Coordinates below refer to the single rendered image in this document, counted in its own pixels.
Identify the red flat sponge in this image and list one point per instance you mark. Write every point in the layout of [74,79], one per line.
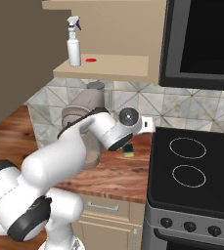
[91,60]

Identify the open beige wall cabinet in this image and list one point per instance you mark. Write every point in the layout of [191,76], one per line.
[123,35]

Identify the white spray bottle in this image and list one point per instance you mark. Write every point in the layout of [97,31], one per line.
[74,49]

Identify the beige base cabinet door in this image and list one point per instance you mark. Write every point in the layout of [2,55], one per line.
[103,236]

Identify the black and silver stove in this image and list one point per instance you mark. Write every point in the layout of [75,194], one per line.
[195,182]

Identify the black microwave oven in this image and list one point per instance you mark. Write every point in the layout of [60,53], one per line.
[201,42]

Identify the brown cabinet door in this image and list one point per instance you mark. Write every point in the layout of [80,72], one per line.
[15,55]

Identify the yellow green sponge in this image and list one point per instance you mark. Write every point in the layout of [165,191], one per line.
[128,150]

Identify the black stove knob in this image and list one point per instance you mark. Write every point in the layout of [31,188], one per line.
[190,226]
[214,230]
[166,222]

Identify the beige drawer front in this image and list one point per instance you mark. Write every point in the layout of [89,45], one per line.
[105,208]

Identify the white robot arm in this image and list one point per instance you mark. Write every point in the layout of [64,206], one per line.
[54,162]

